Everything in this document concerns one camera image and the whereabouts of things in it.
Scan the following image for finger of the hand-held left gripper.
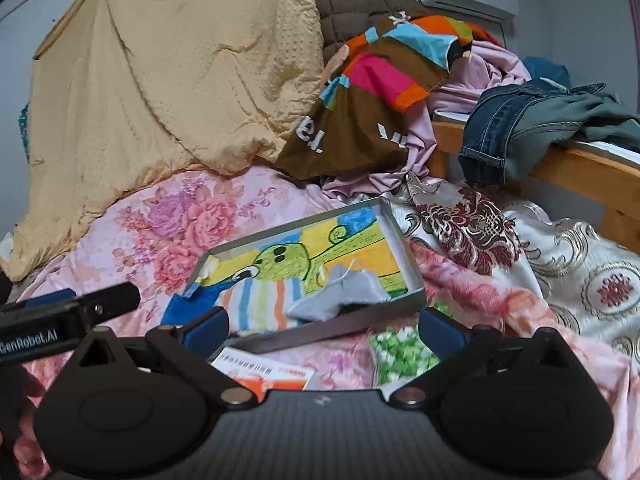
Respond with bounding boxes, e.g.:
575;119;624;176
75;282;142;332
15;289;77;309

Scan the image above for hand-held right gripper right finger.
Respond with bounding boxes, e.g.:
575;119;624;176
390;307;581;408

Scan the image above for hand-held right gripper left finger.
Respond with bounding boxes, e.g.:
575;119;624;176
70;306;253;408

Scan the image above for blue cloth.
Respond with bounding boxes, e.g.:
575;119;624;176
161;287;226;329

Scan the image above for striped sock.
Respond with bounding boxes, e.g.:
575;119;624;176
215;277;307;337

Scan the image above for orange white carton box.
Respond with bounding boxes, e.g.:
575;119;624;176
210;345;317;394

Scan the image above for grey face mask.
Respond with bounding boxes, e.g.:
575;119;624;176
287;260;394;323

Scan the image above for grey tray with cartoon drawing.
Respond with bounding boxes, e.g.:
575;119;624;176
182;196;427;357

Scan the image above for pink floral bedsheet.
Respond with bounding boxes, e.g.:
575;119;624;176
0;165;640;480

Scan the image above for cream brocade cloth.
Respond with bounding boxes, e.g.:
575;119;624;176
385;175;640;362

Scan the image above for teal patterned cloth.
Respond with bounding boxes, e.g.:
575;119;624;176
17;102;32;162

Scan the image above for blue jeans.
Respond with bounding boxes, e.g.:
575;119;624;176
459;80;617;187

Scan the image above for yellow quilt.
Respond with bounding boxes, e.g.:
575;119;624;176
10;0;332;282

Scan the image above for colourful striped brown cloth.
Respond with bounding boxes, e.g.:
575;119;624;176
275;12;473;182

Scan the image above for lilac pink cloth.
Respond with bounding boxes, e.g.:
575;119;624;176
320;40;532;202

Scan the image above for grey green garment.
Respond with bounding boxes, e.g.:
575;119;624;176
520;87;640;155

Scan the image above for blue denim garment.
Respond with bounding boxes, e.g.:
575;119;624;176
522;56;572;89

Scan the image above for brown quilted jacket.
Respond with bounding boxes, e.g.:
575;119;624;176
307;0;426;61

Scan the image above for wooden bed frame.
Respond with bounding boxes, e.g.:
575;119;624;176
432;112;640;257

